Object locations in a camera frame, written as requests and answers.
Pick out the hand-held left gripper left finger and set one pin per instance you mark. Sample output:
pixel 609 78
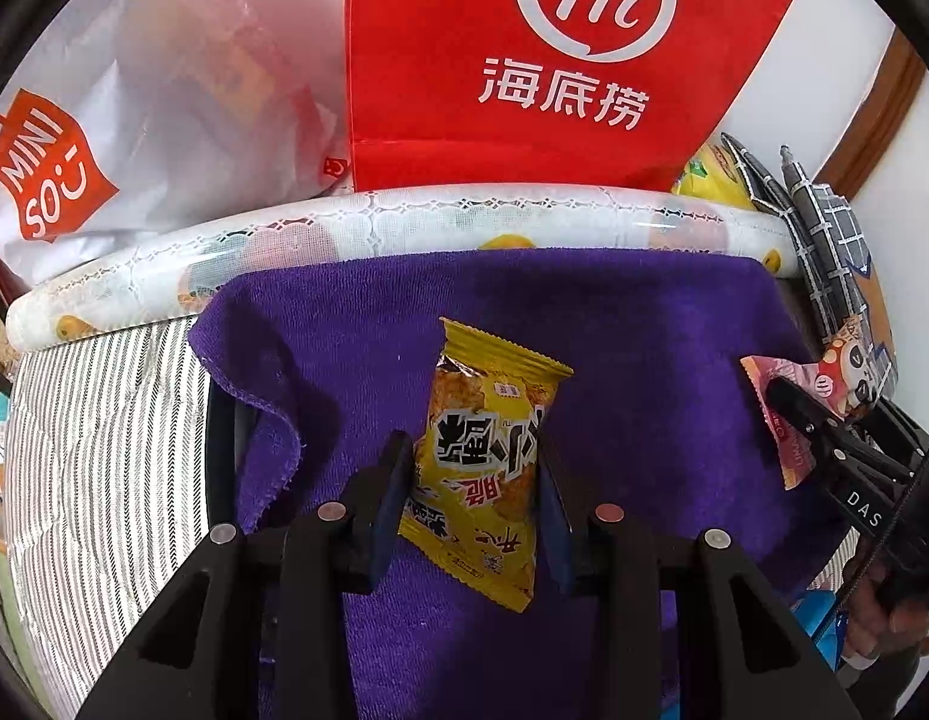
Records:
pixel 393 510

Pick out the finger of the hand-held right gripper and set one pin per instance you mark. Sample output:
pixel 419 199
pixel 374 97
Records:
pixel 802 420

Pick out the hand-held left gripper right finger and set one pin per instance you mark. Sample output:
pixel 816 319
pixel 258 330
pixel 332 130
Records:
pixel 556 529

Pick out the pink panda snack packet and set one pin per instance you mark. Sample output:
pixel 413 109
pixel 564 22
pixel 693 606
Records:
pixel 847 367

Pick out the yellow snack packet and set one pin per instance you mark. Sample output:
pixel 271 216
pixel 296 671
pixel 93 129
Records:
pixel 479 450

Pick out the person's right hand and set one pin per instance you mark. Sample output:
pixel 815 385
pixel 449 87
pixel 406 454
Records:
pixel 888 630

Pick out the blue tissue pack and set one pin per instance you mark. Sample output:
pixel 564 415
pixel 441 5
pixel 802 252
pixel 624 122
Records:
pixel 815 619

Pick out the purple towel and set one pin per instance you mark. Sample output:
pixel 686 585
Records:
pixel 659 360

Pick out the yellow chip bag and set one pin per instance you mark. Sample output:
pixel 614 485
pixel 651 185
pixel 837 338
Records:
pixel 712 176

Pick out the rolled printed plastic tablecloth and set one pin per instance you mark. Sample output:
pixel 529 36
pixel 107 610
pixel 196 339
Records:
pixel 359 229

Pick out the red paper bag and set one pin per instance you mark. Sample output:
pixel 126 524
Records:
pixel 449 37

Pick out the white plastic shopping bag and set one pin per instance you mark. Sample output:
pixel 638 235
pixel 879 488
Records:
pixel 157 90

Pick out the wooden door frame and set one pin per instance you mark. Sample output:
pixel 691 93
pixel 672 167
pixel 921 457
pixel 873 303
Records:
pixel 881 112

